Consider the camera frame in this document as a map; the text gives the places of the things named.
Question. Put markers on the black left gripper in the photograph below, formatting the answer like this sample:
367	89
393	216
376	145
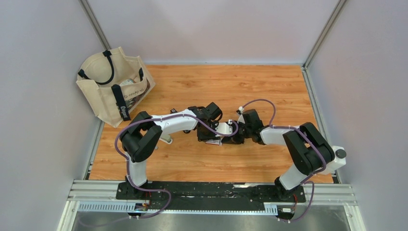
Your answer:
201	138

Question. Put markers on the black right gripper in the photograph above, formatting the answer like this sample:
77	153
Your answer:
241	140

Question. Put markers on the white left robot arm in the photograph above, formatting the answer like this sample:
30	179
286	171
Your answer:
140	139

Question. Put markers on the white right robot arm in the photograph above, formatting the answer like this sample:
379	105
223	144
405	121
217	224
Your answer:
309	150

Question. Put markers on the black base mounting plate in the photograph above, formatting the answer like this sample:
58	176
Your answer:
223	197

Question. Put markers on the white box with black knob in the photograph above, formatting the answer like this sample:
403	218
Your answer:
338	161

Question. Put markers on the beige canvas tote bag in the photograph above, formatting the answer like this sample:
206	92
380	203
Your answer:
114	84

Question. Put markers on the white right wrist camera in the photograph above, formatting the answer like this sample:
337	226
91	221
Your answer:
240	115

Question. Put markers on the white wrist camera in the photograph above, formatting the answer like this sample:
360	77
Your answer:
240	115
229	128

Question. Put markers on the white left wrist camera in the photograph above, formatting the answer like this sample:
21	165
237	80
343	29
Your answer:
229	128

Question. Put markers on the aluminium frame rail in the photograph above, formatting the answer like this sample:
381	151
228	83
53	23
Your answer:
99	196

